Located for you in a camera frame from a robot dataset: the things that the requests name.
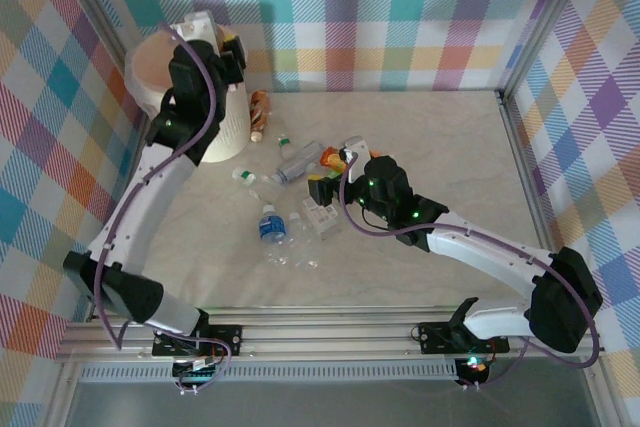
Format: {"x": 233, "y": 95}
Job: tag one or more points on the orange juice bottle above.
{"x": 330, "y": 157}

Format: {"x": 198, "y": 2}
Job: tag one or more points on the pink plastic bin liner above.
{"x": 150, "y": 67}

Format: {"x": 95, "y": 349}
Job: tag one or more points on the cream plastic bin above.
{"x": 231, "y": 132}

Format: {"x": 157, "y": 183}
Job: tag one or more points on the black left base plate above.
{"x": 230, "y": 339}

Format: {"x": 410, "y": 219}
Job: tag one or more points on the brown label plastic bottle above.
{"x": 260, "y": 112}

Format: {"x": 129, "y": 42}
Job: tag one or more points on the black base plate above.
{"x": 430, "y": 337}
{"x": 230, "y": 339}

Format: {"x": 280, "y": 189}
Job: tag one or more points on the plaid cloth backdrop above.
{"x": 600, "y": 147}
{"x": 350, "y": 22}
{"x": 40, "y": 147}

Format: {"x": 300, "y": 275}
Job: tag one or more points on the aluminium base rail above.
{"x": 325, "y": 337}

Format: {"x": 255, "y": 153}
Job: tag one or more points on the blue label water bottle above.
{"x": 270, "y": 227}

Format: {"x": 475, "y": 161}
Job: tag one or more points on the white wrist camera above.
{"x": 196, "y": 27}
{"x": 357, "y": 149}

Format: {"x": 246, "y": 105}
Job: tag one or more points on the aluminium side rail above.
{"x": 132, "y": 167}
{"x": 520, "y": 162}

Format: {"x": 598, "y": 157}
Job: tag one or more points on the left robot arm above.
{"x": 140, "y": 197}

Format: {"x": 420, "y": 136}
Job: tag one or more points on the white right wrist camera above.
{"x": 357, "y": 149}

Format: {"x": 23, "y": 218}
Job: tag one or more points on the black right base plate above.
{"x": 430, "y": 337}

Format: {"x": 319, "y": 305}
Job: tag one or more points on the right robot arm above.
{"x": 490, "y": 252}

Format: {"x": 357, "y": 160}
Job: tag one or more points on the small clear bottle green cap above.
{"x": 286, "y": 143}

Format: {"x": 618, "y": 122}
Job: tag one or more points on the clear bottle white cap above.
{"x": 296, "y": 218}

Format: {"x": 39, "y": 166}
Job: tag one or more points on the large clear bluish bottle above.
{"x": 300, "y": 161}

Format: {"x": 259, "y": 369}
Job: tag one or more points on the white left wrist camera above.
{"x": 196, "y": 27}

